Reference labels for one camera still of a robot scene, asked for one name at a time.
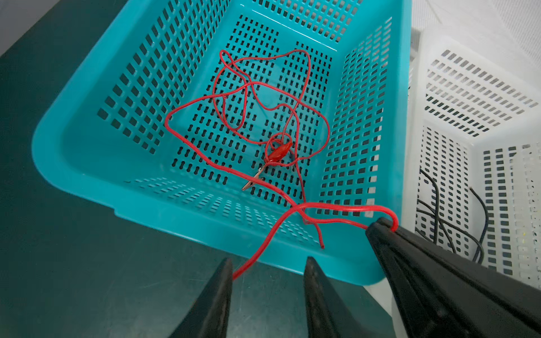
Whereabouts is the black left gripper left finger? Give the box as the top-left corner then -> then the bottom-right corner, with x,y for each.
170,259 -> 233,337

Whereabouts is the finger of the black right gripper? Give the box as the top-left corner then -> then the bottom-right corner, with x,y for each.
366,218 -> 540,337

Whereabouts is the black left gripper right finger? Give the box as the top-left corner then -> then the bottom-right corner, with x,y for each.
303,255 -> 383,338

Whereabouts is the black thin cable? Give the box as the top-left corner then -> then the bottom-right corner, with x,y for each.
416,168 -> 490,263

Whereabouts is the white perforated basket middle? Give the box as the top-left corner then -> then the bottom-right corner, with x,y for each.
385,26 -> 540,337

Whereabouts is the dark green table mat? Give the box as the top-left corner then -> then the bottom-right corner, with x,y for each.
0,0 -> 398,338

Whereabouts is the teal perforated plastic basket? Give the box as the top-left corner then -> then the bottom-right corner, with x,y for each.
32,1 -> 412,285

